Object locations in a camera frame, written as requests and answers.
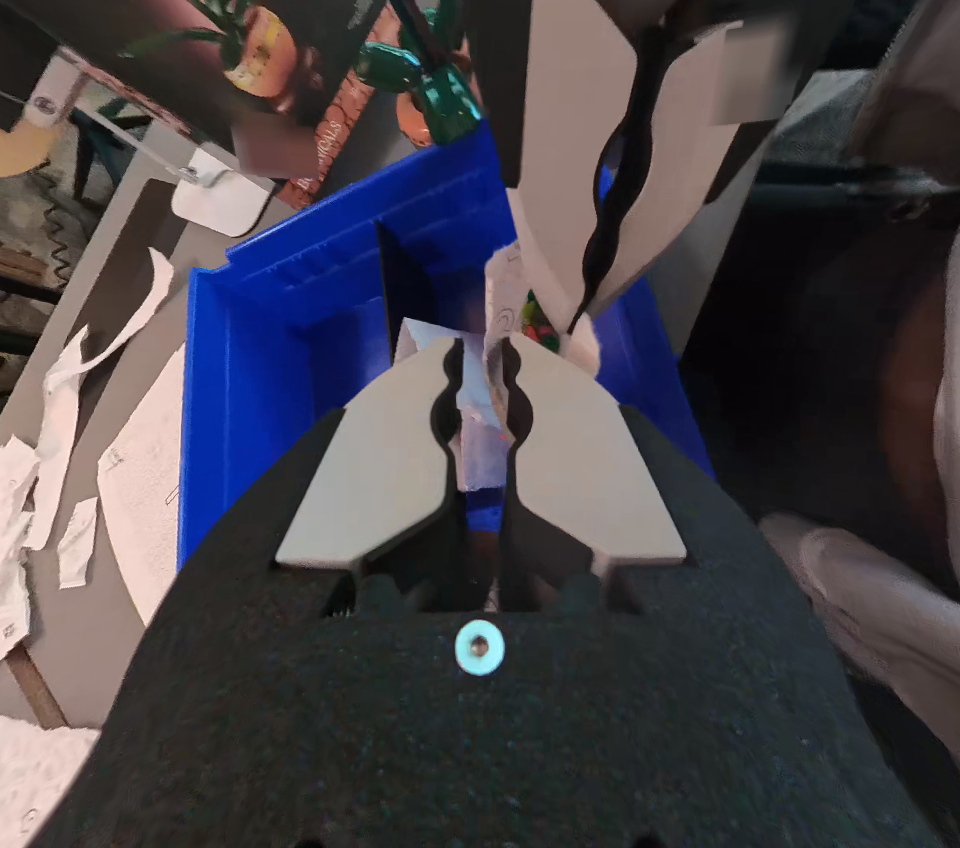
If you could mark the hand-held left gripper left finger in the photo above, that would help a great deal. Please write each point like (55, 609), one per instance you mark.
(375, 458)

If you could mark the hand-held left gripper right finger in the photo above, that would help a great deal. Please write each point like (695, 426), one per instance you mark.
(592, 480)

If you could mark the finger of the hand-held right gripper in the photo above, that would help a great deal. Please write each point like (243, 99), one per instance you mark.
(675, 142)
(562, 112)

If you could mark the white paper bag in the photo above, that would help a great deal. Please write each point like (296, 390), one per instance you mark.
(480, 443)
(510, 308)

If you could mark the toy brick plant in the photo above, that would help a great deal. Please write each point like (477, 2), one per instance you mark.
(450, 105)

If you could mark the blue plastic bin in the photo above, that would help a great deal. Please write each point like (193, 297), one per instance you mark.
(247, 375)

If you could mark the grey desk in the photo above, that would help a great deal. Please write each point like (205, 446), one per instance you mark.
(90, 638)

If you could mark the black bin divider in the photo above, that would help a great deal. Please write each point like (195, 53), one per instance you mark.
(405, 293)

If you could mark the round white paper sheet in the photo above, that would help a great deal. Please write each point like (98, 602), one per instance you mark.
(142, 488)

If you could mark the small torn paper piece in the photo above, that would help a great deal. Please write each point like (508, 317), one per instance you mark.
(77, 544)

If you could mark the person's pale shoe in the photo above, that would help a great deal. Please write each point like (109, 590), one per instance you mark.
(877, 608)

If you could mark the long torn paper strip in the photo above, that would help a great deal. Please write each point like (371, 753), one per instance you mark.
(67, 398)

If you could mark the crumpled torn paper bag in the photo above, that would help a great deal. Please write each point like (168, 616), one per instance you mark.
(15, 525)

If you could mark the dark chair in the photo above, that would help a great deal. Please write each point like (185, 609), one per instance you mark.
(101, 135)

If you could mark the flat torn paper bag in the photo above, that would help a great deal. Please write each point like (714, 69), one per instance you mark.
(37, 780)

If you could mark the round pale wooden table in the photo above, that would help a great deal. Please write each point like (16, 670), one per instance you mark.
(22, 146)

